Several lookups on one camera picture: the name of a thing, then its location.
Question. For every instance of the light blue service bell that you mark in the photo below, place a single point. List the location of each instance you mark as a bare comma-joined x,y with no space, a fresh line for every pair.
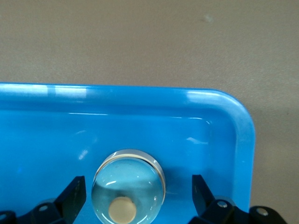
126,186

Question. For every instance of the brown table mat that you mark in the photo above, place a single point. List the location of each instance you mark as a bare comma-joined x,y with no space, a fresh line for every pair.
140,35

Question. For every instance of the blue plastic tray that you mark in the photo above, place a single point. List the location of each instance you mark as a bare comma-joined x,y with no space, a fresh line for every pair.
58,140

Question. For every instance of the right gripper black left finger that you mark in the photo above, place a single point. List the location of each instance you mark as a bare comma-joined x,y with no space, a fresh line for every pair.
67,200

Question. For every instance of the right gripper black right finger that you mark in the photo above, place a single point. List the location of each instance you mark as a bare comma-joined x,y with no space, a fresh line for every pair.
203,200

